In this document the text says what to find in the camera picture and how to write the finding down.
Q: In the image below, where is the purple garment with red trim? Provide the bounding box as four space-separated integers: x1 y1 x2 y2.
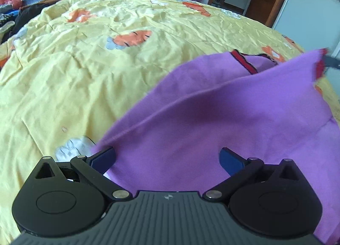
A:
92 48 340 244

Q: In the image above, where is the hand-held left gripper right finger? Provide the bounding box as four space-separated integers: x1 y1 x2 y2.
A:
203 147 309 205

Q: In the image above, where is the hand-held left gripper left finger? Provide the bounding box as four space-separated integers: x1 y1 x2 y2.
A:
33 146 133 203

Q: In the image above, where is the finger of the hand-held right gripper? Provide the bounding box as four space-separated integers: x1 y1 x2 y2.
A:
322 48 340 71

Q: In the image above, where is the yellow printed bedsheet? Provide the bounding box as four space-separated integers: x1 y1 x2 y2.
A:
0 0 340 245

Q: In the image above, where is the white floral wardrobe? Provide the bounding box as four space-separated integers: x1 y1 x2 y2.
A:
272 0 340 60

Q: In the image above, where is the dark cloth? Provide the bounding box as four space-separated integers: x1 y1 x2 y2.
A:
0 3 49 44

